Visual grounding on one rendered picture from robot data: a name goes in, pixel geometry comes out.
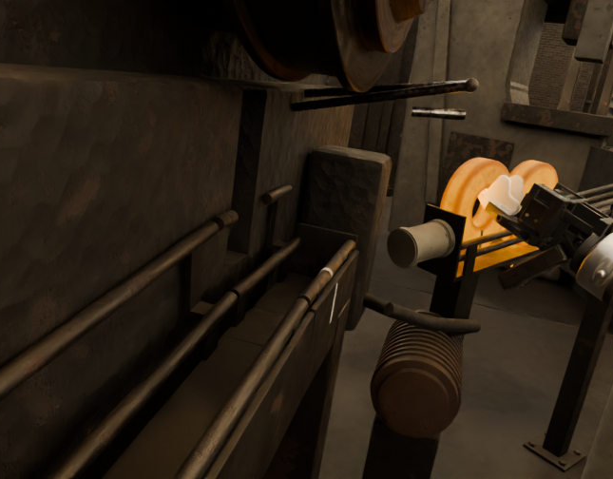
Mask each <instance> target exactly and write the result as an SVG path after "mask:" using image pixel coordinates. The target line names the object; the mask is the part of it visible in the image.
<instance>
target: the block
mask: <svg viewBox="0 0 613 479"><path fill-rule="evenodd" d="M391 169H392V160H391V158H390V157H389V156H387V155H386V154H382V153H377V152H372V151H367V150H361V149H355V148H350V147H345V146H339V145H334V144H328V145H324V146H322V147H319V148H316V149H314V150H313V152H312V154H311V155H310V161H309V167H308V174H307V179H306V187H305V194H304V201H303V207H302V214H301V221H300V223H305V224H309V225H313V226H318V227H322V228H327V229H332V230H336V231H340V232H345V233H349V234H354V235H358V237H357V243H356V248H355V250H358V251H359V255H358V260H357V265H356V271H355V276H354V286H353V291H352V297H351V302H350V308H349V313H348V317H347V322H346V328H345V331H352V330H354V328H355V327H356V326H357V324H358V322H359V320H360V319H361V317H362V315H363V313H364V311H365V307H364V306H363V300H364V296H365V294H366V293H367V294H368V291H369V286H370V280H371V275H372V270H373V265H374V256H375V250H376V245H377V241H378V235H379V230H380V225H381V220H382V215H383V210H384V204H385V200H386V195H387V189H388V184H389V179H390V174H391Z"/></svg>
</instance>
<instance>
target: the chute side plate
mask: <svg viewBox="0 0 613 479"><path fill-rule="evenodd" d="M358 255H359V251H358V250H354V251H353V253H352V254H351V256H350V257H349V258H348V259H347V260H346V262H345V263H344V264H343V266H342V267H341V268H340V270H339V271H338V272H337V274H336V275H335V277H334V278H333V279H332V280H331V282H330V283H329V284H328V286H327V287H326V288H325V290H324V291H323V293H322V295H321V296H320V297H319V299H318V300H317V301H316V302H315V303H314V305H313V306H312V307H311V309H310V312H308V313H307V315H306V316H305V318H303V320H302V323H301V325H300V326H299V328H298V329H297V332H296V333H295V335H294V336H293V337H292V338H291V340H290V342H289V343H288V345H287V346H286V348H285V350H284V351H283V353H282V354H281V356H280V358H279V359H278V361H277V363H276V365H275V366H274V368H273V369H272V371H271V372H270V373H269V375H268V376H267V378H266V380H265V381H264V383H263V385H262V386H261V388H260V389H259V392H258V393H257V395H256V396H255V398H254V400H253V401H252V403H251V404H250V406H249V408H248V409H247V411H246V412H245V414H244V416H243V417H242V419H241V420H240V422H239V423H238V425H237V427H236V428H235V430H234V431H233V433H232V435H231V436H230V438H229V439H228V441H227V443H226V444H225V446H224V447H223V449H222V451H221V452H220V454H219V456H218V458H217V459H216V461H215V462H214V464H213V466H212V467H211V469H210V470H209V471H208V473H207V474H206V476H205V478H204V479H263V477H264V475H265V472H266V471H267V469H268V467H269V465H270V463H271V461H272V459H273V457H274V455H275V453H276V451H277V449H278V446H279V444H280V442H281V440H282V438H283V436H284V434H285V432H286V431H287V429H288V427H289V425H290V423H291V421H292V419H293V417H294V415H295V413H296V411H297V408H298V406H299V404H300V402H301V399H302V397H303V396H304V394H305V393H306V391H307V389H308V388H309V386H310V384H311V382H312V380H313V379H314V377H315V375H316V372H317V371H318V369H319V367H320V365H321V364H322V362H323V360H324V358H325V356H326V355H327V353H328V352H329V350H330V348H331V347H332V345H333V343H334V338H335V327H336V323H337V318H338V316H339V314H340V312H341V311H342V309H343V307H344V306H345V304H346V302H347V301H348V299H350V302H351V297H352V291H353V286H354V276H355V271H356V265H357V260H358ZM336 284H337V289H336V295H335V286H336ZM334 296H335V305H334V310H333V316H332V321H331V322H330V318H331V312H332V308H333V302H334Z"/></svg>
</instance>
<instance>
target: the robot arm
mask: <svg viewBox="0 0 613 479"><path fill-rule="evenodd" d="M523 186H524V180H523V179H522V178H521V177H520V176H518V175H513V176H511V177H510V178H509V177H508V176H506V175H502V176H500V177H499V178H498V179H497V180H496V181H495V182H494V183H493V184H492V185H491V187H490V188H489V189H485V190H483V191H482V192H481V193H480V194H479V196H478V199H479V201H480V202H481V204H482V206H483V207H484V208H485V211H486V212H487V213H488V214H489V215H490V216H491V217H492V218H493V219H494V220H495V221H496V222H497V223H498V224H500V225H501V226H503V227H504V228H506V229H507V230H508V231H510V232H511V233H512V234H513V235H514V236H515V237H517V238H518V239H520V240H522V241H524V242H525V243H527V244H529V245H531V246H534V247H538V248H539V249H540V250H541V251H544V252H542V253H540V254H538V255H536V256H535V257H533V258H531V259H528V260H526V261H524V262H522V263H518V264H515V265H511V266H509V267H508V268H507V269H505V270H503V272H504V273H502V274H500V275H498V276H497V277H498V279H499V281H500V283H501V285H502V287H503V289H504V290H506V289H512V290H515V289H518V288H522V287H524V286H525V285H527V284H529V281H530V280H532V279H534V278H536V277H538V276H540V275H542V274H544V273H546V272H549V271H551V270H553V269H555V268H557V267H559V266H561V265H563V264H565V263H567V262H569V261H570V264H569V270H570V271H572V272H573V273H574V274H576V275H577V276H576V282H577V283H578V284H579V285H580V286H582V287H583V288H584V289H586V291H588V292H589V293H591V294H592V295H593V296H595V297H597V298H598V299H599V300H601V301H602V302H603V303H604V304H606V305H607V306H609V307H610V308H611V309H613V219H612V218H610V217H608V216H607V215H606V214H604V213H603V212H601V211H599V210H598V209H596V208H594V207H593V206H591V205H589V204H588V203H586V202H587V199H585V198H583V197H582V196H580V195H578V194H577V193H575V192H573V191H572V190H570V189H568V188H567V187H565V186H563V185H562V184H560V183H558V182H557V183H556V185H555V187H554V188H553V190H552V189H550V188H548V187H547V186H545V185H544V184H543V183H534V184H533V185H532V187H531V189H530V190H529V192H528V193H526V194H525V195H524V193H523ZM563 189H564V190H566V191H567V192H569V193H571V194H572V195H574V196H576V197H577V199H576V200H572V199H570V198H568V197H567V196H562V195H563V193H564V192H563V191H562V190H563Z"/></svg>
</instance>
